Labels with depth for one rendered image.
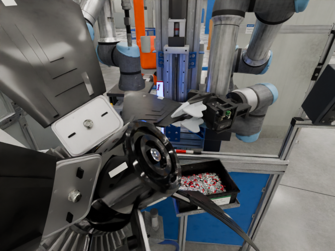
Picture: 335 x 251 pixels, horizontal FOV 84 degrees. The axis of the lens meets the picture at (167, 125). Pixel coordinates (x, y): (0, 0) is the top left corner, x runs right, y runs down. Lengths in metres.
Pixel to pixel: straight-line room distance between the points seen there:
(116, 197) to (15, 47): 0.27
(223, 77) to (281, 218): 1.46
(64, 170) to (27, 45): 0.22
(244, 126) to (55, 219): 0.55
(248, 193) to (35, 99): 0.97
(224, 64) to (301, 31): 1.79
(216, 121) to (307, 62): 2.06
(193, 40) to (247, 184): 0.82
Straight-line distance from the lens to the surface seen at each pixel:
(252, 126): 0.65
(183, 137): 1.13
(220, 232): 1.34
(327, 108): 0.84
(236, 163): 0.89
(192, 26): 1.14
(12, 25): 0.40
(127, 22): 0.31
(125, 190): 0.25
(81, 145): 0.30
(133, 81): 1.04
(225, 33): 0.63
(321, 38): 2.47
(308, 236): 1.89
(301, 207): 2.05
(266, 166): 0.94
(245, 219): 1.25
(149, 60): 4.19
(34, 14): 0.41
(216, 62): 0.62
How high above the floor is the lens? 1.40
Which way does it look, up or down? 31 degrees down
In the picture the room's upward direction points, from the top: straight up
